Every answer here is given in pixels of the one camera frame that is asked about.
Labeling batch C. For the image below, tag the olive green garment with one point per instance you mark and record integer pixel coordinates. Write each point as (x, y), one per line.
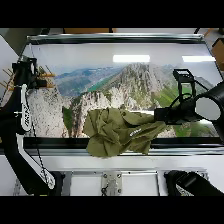
(113, 133)

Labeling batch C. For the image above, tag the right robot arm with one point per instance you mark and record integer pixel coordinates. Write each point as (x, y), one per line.
(206, 108)

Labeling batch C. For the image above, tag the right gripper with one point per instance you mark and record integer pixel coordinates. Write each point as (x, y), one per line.
(164, 115)

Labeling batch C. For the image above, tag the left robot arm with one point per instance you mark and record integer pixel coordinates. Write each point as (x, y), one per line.
(10, 133)

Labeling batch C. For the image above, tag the yellow wooden peg rack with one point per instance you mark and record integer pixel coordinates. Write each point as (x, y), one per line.
(45, 75)

